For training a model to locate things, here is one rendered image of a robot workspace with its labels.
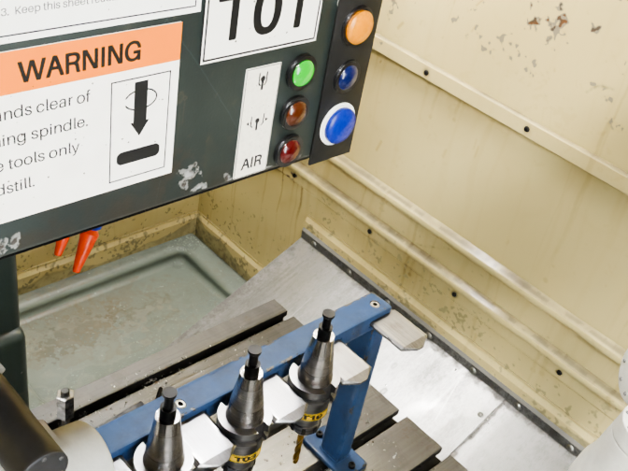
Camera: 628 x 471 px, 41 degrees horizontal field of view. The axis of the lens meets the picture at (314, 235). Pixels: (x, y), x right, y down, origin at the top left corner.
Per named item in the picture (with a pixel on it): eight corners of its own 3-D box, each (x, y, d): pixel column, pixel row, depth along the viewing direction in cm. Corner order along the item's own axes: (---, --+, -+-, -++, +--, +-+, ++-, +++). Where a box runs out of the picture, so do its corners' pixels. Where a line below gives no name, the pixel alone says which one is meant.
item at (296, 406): (314, 412, 99) (315, 407, 99) (280, 432, 96) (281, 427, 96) (277, 377, 103) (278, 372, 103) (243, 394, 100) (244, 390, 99)
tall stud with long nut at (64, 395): (78, 450, 127) (78, 392, 119) (62, 459, 125) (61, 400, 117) (69, 438, 128) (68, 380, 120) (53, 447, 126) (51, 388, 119)
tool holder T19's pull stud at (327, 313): (324, 328, 99) (329, 306, 97) (334, 336, 98) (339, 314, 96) (313, 333, 98) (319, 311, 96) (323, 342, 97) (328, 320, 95)
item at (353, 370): (377, 375, 106) (378, 371, 106) (348, 392, 103) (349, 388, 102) (339, 343, 110) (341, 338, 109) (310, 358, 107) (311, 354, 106)
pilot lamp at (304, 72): (314, 85, 59) (319, 57, 58) (291, 92, 58) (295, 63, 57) (308, 82, 60) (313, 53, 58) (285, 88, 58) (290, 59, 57)
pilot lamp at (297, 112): (306, 124, 61) (312, 98, 60) (284, 132, 60) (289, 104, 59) (302, 121, 62) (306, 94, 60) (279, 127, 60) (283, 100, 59)
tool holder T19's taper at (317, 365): (316, 357, 105) (324, 317, 101) (339, 378, 102) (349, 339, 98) (289, 371, 102) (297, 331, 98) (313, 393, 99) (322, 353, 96)
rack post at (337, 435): (366, 467, 133) (409, 331, 116) (343, 483, 130) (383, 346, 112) (325, 426, 138) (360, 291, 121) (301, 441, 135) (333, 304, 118)
